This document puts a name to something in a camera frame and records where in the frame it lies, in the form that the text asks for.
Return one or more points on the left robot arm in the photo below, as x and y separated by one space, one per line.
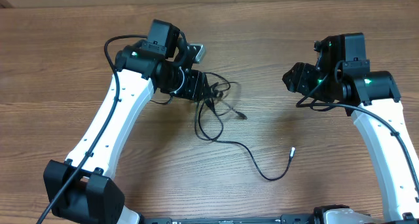
82 188

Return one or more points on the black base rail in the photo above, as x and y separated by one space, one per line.
283 219

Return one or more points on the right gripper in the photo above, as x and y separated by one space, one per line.
300 76

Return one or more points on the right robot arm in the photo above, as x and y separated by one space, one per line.
342 78

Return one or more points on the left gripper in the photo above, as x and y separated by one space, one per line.
196 78

